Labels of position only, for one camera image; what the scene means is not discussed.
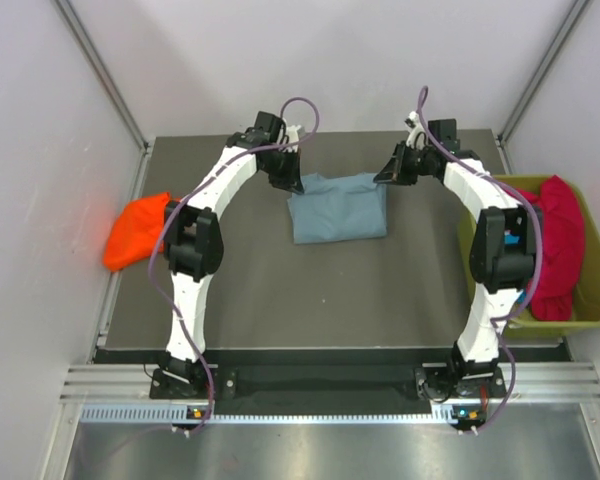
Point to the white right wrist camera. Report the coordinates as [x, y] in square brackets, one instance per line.
[417, 136]

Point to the bright blue t shirt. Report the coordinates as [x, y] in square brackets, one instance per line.
[511, 239]

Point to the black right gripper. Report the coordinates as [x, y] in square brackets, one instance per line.
[395, 172]

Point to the folded orange t shirt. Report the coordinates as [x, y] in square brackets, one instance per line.
[135, 232]

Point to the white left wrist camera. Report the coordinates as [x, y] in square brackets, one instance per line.
[294, 134]

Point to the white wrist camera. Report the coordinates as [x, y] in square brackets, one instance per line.
[294, 134]
[417, 136]

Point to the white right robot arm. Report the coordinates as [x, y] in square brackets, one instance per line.
[503, 254]

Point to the slotted grey cable duct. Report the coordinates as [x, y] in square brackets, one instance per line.
[187, 415]

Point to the light blue t shirt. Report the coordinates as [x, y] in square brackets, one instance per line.
[338, 209]

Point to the red t shirt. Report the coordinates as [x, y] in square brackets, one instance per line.
[564, 245]

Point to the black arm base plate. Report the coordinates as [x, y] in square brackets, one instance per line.
[411, 382]

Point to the aluminium frame rail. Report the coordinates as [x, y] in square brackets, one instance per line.
[542, 382]

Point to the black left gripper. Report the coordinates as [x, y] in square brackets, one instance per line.
[290, 180]

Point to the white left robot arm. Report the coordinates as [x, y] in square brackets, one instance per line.
[193, 245]

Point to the olive green plastic bin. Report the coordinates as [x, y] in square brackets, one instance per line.
[586, 296]

